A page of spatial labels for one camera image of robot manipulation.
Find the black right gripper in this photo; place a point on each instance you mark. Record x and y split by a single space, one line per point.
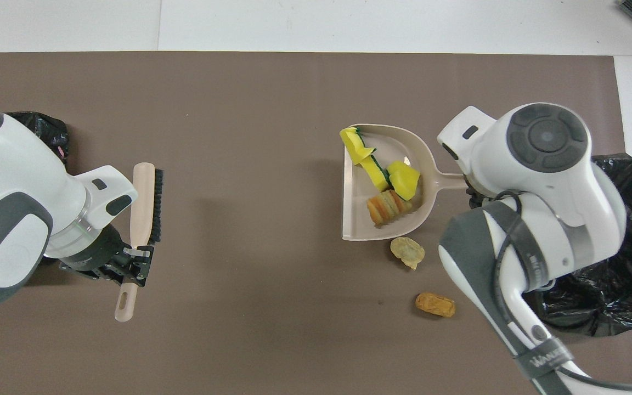
478 197

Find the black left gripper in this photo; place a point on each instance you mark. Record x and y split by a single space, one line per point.
96 255

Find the beige hand brush black bristles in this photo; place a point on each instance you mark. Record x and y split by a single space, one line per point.
143 192

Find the yellow green sponge piece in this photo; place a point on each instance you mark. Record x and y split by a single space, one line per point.
353 144
375 173
404 178

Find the pale yellow scrap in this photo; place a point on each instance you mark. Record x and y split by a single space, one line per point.
407 251

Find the striped orange bread toy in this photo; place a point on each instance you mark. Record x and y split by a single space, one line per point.
388 207

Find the orange brown scrap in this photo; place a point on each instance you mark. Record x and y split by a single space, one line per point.
435 304

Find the beige plastic dustpan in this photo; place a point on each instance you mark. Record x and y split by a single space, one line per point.
360 219

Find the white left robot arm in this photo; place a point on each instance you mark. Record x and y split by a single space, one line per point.
14 181

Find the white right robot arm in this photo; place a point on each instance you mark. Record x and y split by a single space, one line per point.
546 164

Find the bin with black plastic liner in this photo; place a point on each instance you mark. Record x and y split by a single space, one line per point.
623 296
47 131

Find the brown table mat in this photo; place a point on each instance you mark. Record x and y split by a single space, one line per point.
250 109

